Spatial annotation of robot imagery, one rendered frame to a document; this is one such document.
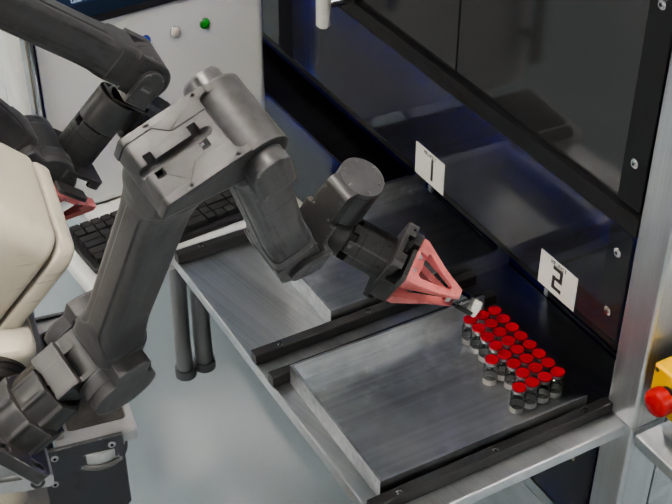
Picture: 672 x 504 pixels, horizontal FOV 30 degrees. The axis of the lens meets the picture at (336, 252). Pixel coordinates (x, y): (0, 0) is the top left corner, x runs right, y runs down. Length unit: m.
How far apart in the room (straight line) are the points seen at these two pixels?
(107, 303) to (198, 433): 1.82
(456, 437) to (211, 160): 0.83
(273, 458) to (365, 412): 1.17
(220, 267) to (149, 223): 0.99
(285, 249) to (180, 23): 0.98
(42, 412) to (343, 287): 0.79
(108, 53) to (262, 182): 0.58
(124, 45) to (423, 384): 0.66
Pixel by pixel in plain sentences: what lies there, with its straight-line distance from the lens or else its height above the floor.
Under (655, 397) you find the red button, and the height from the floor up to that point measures 1.01.
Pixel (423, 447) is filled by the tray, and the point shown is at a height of 0.88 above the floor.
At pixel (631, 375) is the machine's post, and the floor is 0.97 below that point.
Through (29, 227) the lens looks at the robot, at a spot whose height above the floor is 1.34.
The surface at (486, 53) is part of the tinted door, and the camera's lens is 1.86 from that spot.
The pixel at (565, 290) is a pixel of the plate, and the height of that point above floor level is 1.01.
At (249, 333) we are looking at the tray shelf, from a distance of 1.95.
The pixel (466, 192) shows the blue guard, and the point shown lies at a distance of 1.99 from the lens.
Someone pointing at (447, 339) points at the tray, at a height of 0.88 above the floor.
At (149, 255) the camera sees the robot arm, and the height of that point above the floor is 1.46.
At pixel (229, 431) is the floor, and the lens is 3.04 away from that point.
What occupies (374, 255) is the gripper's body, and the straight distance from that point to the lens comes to 1.49.
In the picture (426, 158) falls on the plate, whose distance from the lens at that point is 2.07.
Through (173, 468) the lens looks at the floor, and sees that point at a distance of 2.97.
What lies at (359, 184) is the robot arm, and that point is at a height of 1.35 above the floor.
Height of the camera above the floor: 2.14
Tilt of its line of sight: 37 degrees down
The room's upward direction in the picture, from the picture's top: straight up
